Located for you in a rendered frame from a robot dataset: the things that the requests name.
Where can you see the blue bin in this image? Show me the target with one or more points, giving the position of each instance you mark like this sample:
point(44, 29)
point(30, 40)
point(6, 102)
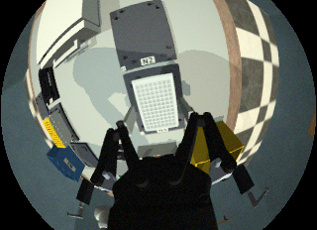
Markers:
point(66, 161)

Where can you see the yellow open-top bin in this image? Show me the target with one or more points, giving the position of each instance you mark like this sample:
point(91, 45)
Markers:
point(200, 152)

